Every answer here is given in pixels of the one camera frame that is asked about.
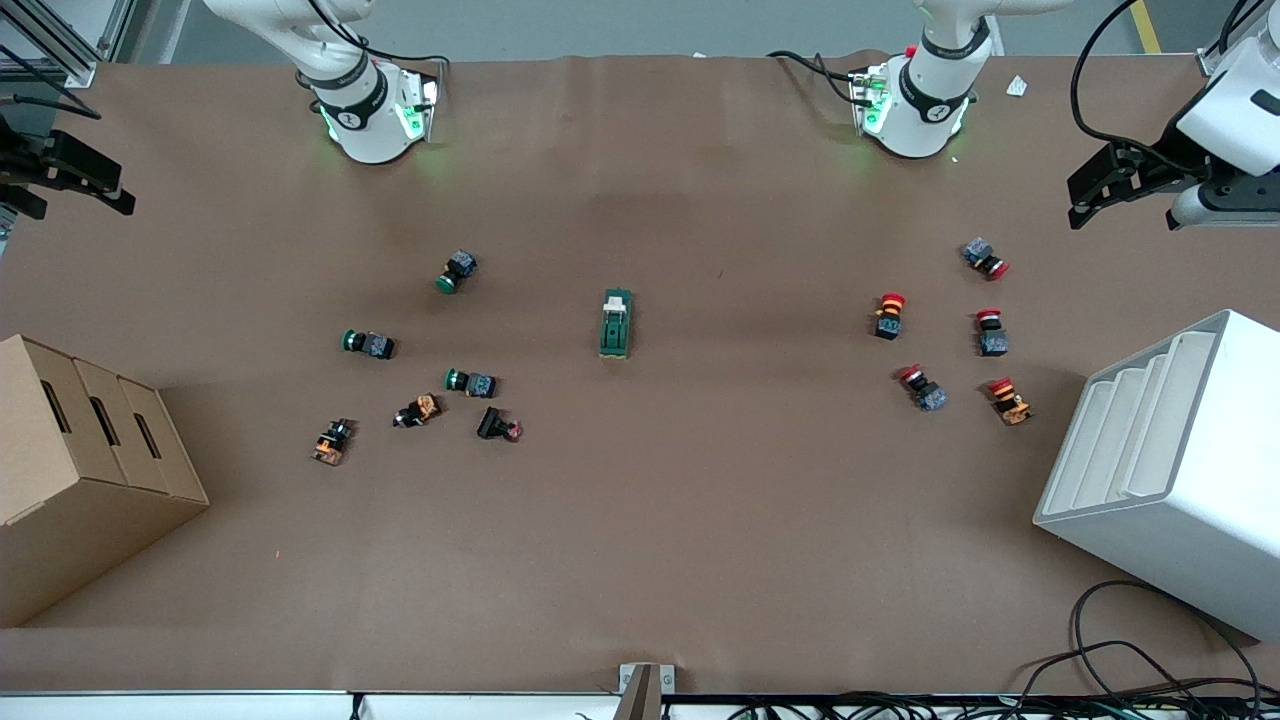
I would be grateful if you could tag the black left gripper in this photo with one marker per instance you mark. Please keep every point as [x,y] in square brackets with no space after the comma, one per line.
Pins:
[1152,163]

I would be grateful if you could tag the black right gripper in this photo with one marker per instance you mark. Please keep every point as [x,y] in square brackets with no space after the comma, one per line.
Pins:
[22,160]

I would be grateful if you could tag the green load switch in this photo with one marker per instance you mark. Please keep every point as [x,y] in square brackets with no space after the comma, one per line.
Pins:
[615,330]

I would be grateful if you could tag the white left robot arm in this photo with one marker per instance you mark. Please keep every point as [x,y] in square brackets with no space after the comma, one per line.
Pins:
[930,100]

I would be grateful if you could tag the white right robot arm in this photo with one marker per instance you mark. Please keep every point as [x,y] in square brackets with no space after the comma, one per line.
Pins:
[365,110]

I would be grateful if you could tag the small white paper scrap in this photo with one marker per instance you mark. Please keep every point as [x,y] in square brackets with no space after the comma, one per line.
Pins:
[1017,86]

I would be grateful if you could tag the red mushroom button grey block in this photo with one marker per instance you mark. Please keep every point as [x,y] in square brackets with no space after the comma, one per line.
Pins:
[992,338]
[926,392]
[982,255]

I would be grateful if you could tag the red mushroom button orange block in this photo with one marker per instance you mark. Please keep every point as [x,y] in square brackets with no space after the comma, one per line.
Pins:
[1010,402]

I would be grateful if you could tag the red mushroom button black block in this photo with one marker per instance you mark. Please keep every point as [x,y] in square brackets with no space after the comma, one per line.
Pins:
[889,318]

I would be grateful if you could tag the green push button grey block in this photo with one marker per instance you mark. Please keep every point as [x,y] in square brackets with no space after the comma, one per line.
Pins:
[475,384]
[372,345]
[460,268]

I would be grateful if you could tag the white slotted rack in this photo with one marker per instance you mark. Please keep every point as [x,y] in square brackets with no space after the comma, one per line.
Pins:
[1190,500]

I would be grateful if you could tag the brown cardboard box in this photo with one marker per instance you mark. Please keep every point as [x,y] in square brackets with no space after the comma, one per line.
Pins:
[80,520]

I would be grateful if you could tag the black button orange block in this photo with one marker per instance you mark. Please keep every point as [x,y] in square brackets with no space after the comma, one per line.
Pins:
[420,410]
[332,441]

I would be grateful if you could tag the black square button red terminals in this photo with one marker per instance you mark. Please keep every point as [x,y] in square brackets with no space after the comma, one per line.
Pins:
[492,423]

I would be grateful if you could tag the aluminium frame profile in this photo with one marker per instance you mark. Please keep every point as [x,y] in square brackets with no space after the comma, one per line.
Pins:
[60,55]

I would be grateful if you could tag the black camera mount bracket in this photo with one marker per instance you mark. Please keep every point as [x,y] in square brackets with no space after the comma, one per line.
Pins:
[1250,178]

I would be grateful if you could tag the grey metal bracket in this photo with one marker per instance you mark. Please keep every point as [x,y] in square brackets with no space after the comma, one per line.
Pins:
[645,690]

